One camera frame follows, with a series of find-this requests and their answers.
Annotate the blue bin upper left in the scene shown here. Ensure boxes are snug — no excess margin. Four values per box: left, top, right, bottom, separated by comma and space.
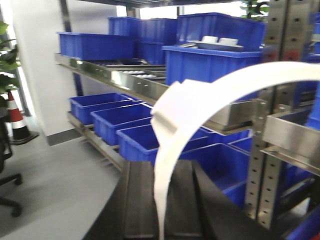
57, 32, 135, 61

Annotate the orange white traffic cone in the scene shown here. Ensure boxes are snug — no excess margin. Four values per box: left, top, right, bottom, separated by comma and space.
7, 90, 40, 145

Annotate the blue bin with white parts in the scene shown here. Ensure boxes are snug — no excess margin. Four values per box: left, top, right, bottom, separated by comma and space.
162, 45, 263, 85

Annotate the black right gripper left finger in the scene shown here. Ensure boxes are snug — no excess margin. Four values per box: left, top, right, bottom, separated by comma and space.
84, 161, 159, 240

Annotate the steel shelf rack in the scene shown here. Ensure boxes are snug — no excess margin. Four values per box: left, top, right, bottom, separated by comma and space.
54, 0, 320, 230

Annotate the green potted plant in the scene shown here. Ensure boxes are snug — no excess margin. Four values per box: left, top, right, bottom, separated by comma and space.
0, 20, 21, 108

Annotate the black office chair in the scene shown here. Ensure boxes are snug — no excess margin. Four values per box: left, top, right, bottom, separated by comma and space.
0, 117, 23, 218

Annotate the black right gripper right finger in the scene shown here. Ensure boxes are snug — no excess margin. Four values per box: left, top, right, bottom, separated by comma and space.
164, 160, 281, 240

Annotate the white curved PVC pipe clamp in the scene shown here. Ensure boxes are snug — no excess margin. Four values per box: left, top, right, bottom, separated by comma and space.
151, 61, 320, 240

